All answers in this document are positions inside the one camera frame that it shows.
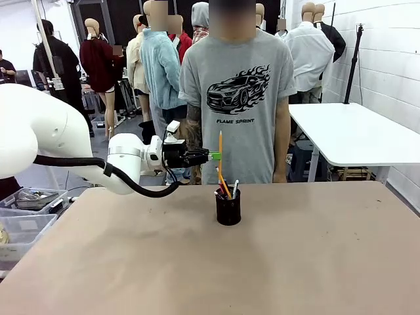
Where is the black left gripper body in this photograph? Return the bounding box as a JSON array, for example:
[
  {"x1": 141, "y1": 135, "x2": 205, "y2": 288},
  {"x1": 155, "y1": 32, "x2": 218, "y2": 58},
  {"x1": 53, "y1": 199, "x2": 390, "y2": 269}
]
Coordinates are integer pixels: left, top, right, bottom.
[{"x1": 161, "y1": 140, "x2": 189, "y2": 170}]

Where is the bare left forearm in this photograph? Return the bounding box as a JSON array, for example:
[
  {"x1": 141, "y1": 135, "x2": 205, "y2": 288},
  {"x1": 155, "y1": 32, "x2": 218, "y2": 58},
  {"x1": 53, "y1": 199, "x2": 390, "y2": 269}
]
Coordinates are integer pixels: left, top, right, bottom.
[{"x1": 273, "y1": 95, "x2": 292, "y2": 169}]

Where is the tattooed right forearm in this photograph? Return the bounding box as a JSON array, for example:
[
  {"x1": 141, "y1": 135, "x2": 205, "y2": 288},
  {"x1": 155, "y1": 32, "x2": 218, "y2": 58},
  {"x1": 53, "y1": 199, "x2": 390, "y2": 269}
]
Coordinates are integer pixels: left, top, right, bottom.
[{"x1": 185, "y1": 103, "x2": 203, "y2": 167}]

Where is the black mesh pen holder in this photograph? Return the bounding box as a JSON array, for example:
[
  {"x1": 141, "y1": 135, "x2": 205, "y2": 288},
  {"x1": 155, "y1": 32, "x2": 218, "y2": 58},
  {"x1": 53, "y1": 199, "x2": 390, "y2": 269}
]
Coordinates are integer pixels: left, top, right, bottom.
[{"x1": 215, "y1": 188, "x2": 242, "y2": 227}]

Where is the person's left hand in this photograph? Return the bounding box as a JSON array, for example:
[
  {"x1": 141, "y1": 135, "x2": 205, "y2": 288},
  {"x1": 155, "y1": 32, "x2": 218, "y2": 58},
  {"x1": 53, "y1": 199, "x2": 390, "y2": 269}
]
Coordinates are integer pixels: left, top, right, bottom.
[{"x1": 272, "y1": 166, "x2": 289, "y2": 184}]

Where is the slanted yellow pencil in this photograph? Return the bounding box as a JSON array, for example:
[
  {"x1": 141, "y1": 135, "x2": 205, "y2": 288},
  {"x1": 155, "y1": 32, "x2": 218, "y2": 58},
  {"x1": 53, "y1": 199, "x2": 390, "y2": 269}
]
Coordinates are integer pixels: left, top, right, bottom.
[{"x1": 219, "y1": 173, "x2": 233, "y2": 200}]

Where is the light blue fleece mannequin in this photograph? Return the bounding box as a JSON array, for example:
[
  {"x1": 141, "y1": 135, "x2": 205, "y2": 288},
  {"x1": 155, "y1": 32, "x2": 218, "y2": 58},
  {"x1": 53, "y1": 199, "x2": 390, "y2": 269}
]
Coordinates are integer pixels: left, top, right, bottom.
[{"x1": 138, "y1": 0, "x2": 191, "y2": 184}]

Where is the person in grey t-shirt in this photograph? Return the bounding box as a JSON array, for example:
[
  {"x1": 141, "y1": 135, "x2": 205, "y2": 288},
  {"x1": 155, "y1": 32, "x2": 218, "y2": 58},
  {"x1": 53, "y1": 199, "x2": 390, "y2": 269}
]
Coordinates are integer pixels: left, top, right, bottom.
[{"x1": 178, "y1": 0, "x2": 298, "y2": 185}]

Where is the beige jacket mannequin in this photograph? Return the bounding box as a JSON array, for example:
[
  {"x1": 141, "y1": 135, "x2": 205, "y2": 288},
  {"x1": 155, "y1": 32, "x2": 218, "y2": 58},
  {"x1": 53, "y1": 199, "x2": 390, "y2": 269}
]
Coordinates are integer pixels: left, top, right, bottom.
[{"x1": 125, "y1": 14, "x2": 154, "y2": 123}]

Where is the dark grey stool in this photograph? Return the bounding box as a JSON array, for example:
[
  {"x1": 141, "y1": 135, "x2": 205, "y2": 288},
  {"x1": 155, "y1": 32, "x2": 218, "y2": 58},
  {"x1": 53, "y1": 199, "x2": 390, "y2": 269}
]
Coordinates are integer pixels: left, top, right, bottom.
[{"x1": 289, "y1": 140, "x2": 318, "y2": 183}]

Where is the red jacket mannequin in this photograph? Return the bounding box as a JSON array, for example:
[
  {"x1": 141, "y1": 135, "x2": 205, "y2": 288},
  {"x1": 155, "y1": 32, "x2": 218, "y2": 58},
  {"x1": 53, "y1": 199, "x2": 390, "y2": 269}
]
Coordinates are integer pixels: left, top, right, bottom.
[{"x1": 167, "y1": 14, "x2": 194, "y2": 65}]

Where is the maroon sweater mannequin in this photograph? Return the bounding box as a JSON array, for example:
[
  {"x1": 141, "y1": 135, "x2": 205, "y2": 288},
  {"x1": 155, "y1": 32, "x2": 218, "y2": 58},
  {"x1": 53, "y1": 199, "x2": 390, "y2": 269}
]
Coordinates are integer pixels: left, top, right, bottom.
[{"x1": 79, "y1": 18, "x2": 127, "y2": 139}]

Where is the plaid shirt hooded mannequin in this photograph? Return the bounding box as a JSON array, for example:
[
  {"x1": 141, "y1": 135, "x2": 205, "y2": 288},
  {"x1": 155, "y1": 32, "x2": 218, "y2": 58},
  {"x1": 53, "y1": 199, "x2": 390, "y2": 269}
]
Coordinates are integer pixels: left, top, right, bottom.
[{"x1": 190, "y1": 1, "x2": 211, "y2": 45}]

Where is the standing person in black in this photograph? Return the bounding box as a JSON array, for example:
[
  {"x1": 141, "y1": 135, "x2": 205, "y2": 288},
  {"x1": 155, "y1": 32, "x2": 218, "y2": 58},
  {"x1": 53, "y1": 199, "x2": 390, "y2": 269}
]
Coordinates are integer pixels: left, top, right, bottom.
[{"x1": 32, "y1": 18, "x2": 95, "y2": 137}]

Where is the clear plastic bin with items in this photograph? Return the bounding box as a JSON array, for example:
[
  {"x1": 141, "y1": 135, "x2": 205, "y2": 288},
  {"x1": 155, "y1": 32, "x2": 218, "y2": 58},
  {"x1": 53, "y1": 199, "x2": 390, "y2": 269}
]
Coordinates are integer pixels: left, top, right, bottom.
[{"x1": 0, "y1": 187, "x2": 69, "y2": 218}]

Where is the white shirt mannequin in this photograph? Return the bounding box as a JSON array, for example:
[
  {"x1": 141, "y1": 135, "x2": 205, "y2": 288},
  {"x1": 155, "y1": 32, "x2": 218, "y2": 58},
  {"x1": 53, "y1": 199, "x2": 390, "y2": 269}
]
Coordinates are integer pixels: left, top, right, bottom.
[{"x1": 283, "y1": 1, "x2": 336, "y2": 104}]

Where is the bare beige mannequin head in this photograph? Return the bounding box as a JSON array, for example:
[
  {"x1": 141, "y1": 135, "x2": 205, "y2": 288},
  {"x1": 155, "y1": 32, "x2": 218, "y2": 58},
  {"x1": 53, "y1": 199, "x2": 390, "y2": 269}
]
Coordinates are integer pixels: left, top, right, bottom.
[{"x1": 255, "y1": 3, "x2": 266, "y2": 31}]

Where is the large white table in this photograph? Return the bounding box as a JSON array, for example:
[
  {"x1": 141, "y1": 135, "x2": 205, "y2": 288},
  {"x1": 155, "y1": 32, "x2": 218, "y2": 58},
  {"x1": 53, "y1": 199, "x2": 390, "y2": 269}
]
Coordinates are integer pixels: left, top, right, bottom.
[{"x1": 288, "y1": 102, "x2": 420, "y2": 184}]

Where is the grey metal stand pole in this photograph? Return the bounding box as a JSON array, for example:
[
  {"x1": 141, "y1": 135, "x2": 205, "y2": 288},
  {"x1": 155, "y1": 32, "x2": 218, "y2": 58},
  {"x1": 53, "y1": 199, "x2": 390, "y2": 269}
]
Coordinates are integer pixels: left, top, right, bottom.
[{"x1": 31, "y1": 0, "x2": 65, "y2": 91}]

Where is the black white jacket mannequin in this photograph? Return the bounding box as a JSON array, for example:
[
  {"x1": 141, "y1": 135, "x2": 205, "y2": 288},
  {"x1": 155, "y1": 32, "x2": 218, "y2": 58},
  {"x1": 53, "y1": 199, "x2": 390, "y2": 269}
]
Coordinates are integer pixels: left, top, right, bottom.
[{"x1": 313, "y1": 3, "x2": 347, "y2": 64}]

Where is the black tripod pole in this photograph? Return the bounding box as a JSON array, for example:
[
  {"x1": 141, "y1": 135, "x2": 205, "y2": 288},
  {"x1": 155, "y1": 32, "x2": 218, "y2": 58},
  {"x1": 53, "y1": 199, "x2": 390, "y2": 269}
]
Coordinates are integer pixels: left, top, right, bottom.
[{"x1": 343, "y1": 22, "x2": 366, "y2": 106}]

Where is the seated person in black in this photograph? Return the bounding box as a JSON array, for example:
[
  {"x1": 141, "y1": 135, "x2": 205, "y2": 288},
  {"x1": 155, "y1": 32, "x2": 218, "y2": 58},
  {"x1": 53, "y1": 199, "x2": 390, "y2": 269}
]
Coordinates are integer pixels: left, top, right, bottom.
[{"x1": 0, "y1": 49, "x2": 18, "y2": 85}]

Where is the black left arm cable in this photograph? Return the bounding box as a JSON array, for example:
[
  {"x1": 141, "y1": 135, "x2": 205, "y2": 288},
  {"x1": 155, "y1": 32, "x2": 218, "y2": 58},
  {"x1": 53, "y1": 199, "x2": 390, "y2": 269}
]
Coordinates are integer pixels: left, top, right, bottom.
[{"x1": 32, "y1": 154, "x2": 180, "y2": 198}]

